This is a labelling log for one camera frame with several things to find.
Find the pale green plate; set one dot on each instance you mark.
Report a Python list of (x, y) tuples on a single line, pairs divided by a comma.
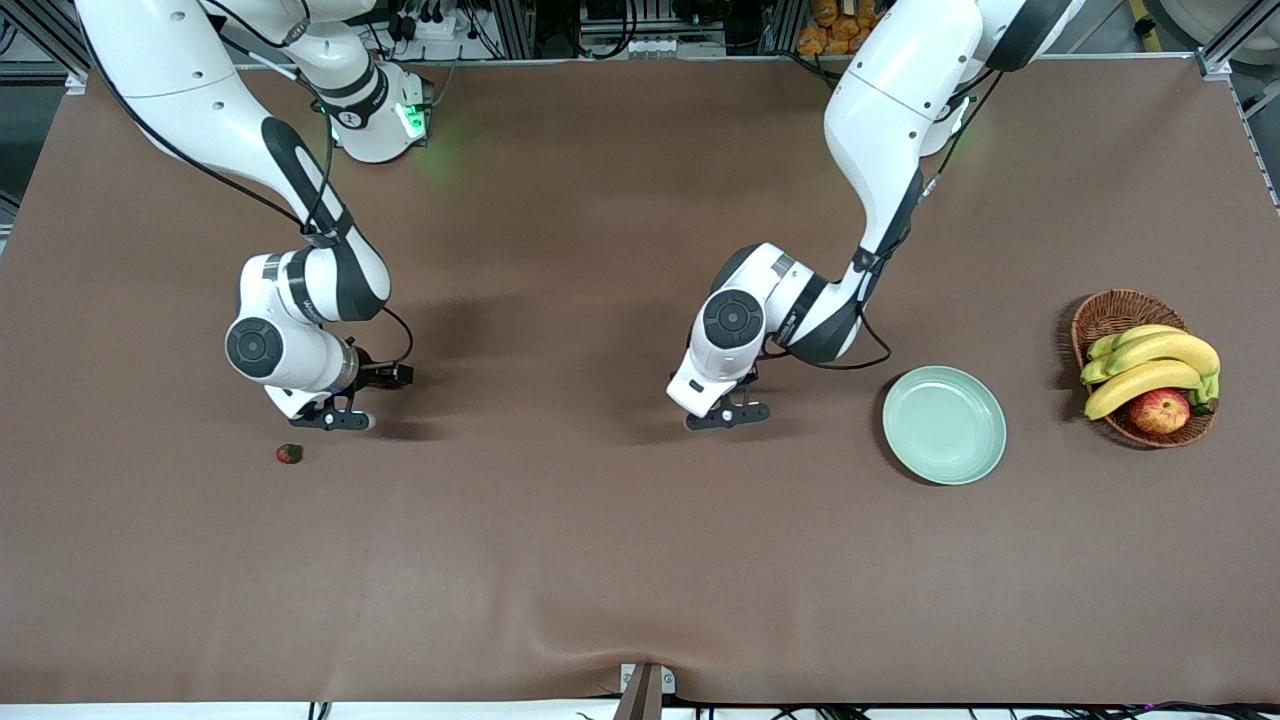
[(944, 425)]

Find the grey metal clamp bracket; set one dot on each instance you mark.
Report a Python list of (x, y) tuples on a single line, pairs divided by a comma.
[(665, 680)]

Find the brown table mat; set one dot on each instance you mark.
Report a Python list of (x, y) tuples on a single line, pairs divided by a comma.
[(560, 520)]

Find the greenish yellow banana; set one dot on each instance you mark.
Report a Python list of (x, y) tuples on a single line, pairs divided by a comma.
[(1135, 333), (1092, 372)]

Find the grey camera pole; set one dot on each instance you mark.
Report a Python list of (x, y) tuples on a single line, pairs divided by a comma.
[(640, 700)]

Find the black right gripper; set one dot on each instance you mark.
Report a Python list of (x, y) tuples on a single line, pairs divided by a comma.
[(378, 376)]

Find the aluminium frame profile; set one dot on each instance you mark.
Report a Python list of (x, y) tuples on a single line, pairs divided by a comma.
[(50, 35), (1235, 42)]

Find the large yellow banana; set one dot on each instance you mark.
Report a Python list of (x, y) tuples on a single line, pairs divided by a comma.
[(1170, 350)]

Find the white power strip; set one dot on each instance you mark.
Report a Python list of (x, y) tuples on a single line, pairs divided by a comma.
[(440, 27)]

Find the dark red green strawberry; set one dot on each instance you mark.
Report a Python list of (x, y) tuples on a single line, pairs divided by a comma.
[(289, 453)]

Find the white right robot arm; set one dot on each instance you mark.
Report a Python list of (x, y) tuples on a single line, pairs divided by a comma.
[(200, 90)]

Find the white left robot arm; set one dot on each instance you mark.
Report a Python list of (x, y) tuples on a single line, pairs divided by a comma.
[(900, 100)]

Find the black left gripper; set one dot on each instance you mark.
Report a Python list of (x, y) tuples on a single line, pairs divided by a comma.
[(750, 378)]

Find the white terminal block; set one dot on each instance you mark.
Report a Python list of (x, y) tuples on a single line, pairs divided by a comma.
[(665, 46)]

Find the brown wicker basket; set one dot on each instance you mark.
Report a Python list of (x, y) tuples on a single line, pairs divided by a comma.
[(1112, 310)]

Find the red yellow apple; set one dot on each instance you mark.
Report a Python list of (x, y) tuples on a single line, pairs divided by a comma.
[(1160, 410)]

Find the bag of orange buns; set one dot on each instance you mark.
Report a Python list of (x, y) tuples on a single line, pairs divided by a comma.
[(835, 30)]

